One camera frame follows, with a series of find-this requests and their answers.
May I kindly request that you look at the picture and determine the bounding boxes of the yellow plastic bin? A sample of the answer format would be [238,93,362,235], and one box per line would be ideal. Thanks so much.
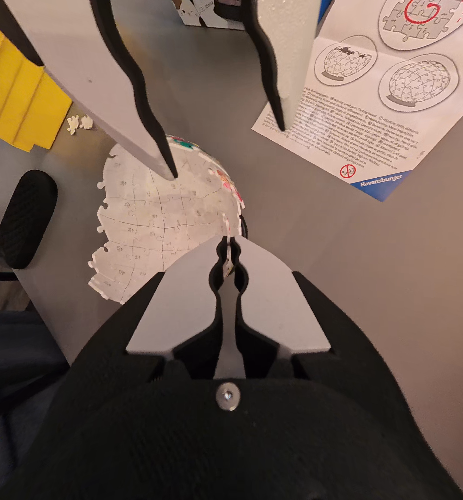
[0,12,73,153]

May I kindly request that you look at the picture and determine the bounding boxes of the single curved puzzle piece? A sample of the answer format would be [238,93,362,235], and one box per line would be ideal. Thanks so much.
[222,212,233,276]

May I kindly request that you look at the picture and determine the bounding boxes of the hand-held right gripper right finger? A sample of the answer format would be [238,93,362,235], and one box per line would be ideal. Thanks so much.
[229,235,331,359]

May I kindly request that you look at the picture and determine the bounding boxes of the black padded wrist rest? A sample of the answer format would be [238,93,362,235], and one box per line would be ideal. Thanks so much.
[0,170,58,270]

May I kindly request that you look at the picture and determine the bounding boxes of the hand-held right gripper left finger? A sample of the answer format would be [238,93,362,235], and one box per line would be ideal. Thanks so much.
[126,235,229,359]

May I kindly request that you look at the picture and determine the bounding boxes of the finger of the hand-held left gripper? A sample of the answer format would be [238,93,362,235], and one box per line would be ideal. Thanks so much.
[243,0,322,132]
[5,0,178,181]

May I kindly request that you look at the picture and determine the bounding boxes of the half-built colourful puzzle ball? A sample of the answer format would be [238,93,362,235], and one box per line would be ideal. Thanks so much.
[88,135,248,305]

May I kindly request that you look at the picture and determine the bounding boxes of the colourful puzzle box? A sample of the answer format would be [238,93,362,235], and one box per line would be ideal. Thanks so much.
[173,0,252,30]

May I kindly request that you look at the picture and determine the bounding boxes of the white puzzle pieces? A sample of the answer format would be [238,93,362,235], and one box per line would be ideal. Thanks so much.
[66,114,94,136]

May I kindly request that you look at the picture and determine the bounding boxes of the folded paper instruction leaflet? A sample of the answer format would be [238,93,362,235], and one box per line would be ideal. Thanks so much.
[251,0,463,202]

